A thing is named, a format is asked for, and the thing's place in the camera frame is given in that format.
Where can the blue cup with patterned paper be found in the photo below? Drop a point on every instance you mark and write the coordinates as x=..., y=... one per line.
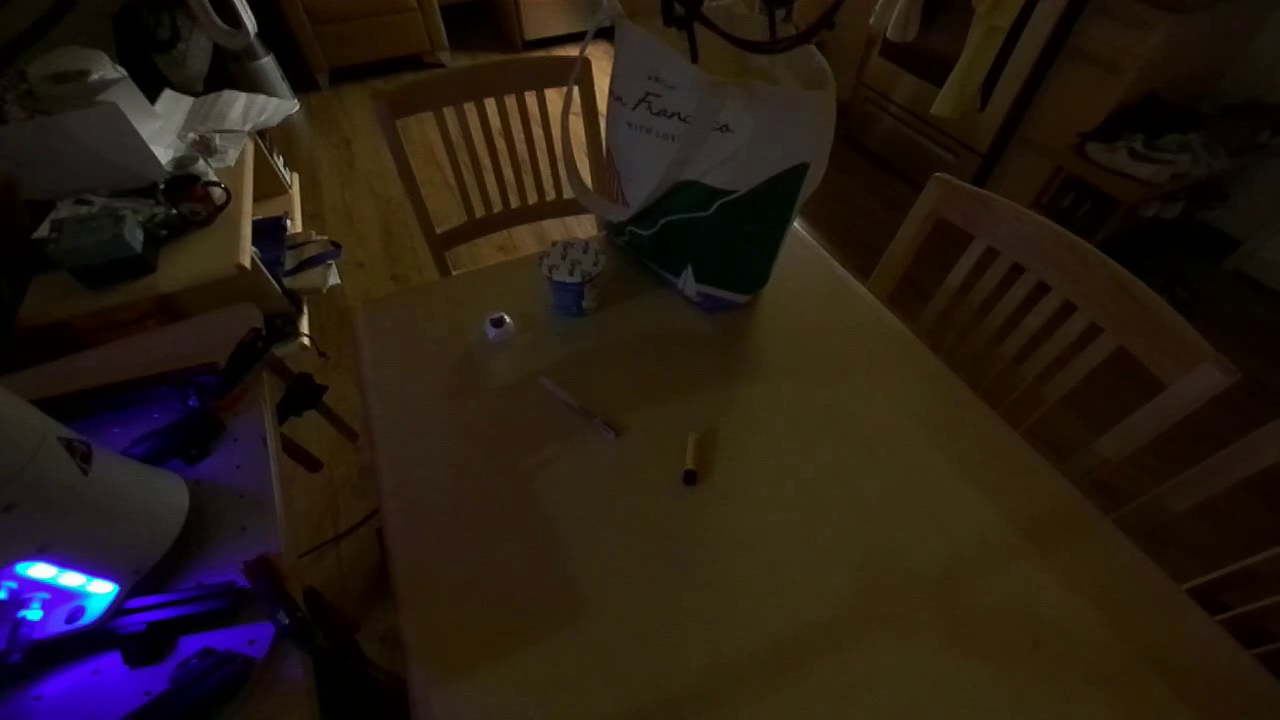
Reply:
x=568, y=298

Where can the wooden drawer unit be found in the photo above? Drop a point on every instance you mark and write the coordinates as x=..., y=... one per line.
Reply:
x=373, y=29

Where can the white cloth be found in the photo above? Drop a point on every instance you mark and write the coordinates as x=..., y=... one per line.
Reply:
x=1141, y=153

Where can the white flat paper box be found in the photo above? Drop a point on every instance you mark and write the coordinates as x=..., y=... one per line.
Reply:
x=75, y=144

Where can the black red clamp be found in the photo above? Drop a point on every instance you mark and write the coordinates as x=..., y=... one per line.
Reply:
x=308, y=407

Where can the small white purple-top bottle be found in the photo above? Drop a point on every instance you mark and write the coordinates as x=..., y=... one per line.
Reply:
x=496, y=327

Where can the white round bowl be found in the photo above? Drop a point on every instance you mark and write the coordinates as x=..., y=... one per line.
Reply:
x=75, y=73

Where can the dark marker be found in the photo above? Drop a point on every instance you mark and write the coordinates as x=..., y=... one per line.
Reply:
x=695, y=457

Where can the wooden side table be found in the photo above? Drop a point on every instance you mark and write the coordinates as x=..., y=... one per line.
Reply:
x=173, y=272

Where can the small blue box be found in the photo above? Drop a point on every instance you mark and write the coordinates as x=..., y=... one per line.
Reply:
x=296, y=255

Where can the white green paper bag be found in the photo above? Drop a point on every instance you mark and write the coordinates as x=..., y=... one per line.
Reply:
x=715, y=226

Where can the low wooden table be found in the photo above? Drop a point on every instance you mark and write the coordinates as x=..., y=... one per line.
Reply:
x=1144, y=203

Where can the crumpled white paper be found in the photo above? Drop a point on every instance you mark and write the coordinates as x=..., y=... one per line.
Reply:
x=234, y=114

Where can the wooden cabinet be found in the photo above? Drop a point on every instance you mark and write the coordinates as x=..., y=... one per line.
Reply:
x=905, y=120

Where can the wooden slat-back chair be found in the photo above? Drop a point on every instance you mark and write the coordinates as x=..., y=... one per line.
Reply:
x=1224, y=533
x=1052, y=320
x=494, y=144

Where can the yellow hanging cloth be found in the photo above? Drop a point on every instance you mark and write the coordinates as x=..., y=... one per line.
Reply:
x=980, y=62

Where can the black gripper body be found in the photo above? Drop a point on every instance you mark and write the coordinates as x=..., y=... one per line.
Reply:
x=695, y=29

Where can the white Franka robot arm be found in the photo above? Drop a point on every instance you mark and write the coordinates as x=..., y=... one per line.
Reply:
x=80, y=494

